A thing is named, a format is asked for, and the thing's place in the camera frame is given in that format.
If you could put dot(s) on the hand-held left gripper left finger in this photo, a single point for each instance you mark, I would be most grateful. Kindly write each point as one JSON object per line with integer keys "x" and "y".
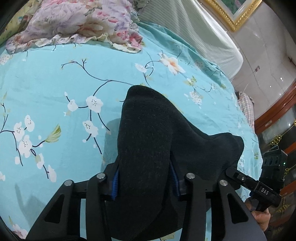
{"x": 115, "y": 187}

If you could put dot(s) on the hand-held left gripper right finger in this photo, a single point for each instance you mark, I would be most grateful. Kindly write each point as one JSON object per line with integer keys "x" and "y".
{"x": 176, "y": 185}

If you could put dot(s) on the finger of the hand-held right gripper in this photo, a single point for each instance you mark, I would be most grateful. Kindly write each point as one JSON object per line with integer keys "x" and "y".
{"x": 241, "y": 179}

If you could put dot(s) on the black pants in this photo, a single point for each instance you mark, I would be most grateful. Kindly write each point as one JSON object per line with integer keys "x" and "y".
{"x": 148, "y": 143}

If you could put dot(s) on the person's right hand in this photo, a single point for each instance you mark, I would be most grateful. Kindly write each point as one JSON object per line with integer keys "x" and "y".
{"x": 262, "y": 219}

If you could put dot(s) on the brown wooden cabinet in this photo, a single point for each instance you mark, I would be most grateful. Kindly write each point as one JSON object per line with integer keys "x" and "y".
{"x": 275, "y": 109}

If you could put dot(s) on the plaid cloth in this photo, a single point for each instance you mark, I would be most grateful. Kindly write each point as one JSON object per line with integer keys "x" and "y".
{"x": 246, "y": 109}

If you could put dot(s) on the turquoise floral bed sheet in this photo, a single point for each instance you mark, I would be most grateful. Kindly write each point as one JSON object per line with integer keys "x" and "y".
{"x": 57, "y": 76}

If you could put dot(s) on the white striped blanket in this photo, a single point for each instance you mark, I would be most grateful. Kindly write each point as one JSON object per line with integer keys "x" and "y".
{"x": 192, "y": 34}

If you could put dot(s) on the gold framed picture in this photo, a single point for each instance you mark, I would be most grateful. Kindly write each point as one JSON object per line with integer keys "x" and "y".
{"x": 240, "y": 14}

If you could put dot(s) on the pink purple floral pillow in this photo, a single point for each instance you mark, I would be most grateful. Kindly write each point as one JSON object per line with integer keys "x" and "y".
{"x": 76, "y": 20}

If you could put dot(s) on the yellow cartoon print pillow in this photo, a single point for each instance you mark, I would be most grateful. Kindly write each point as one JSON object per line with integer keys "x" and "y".
{"x": 11, "y": 25}

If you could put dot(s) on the wall outlet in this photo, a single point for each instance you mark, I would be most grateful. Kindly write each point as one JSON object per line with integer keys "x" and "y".
{"x": 256, "y": 69}

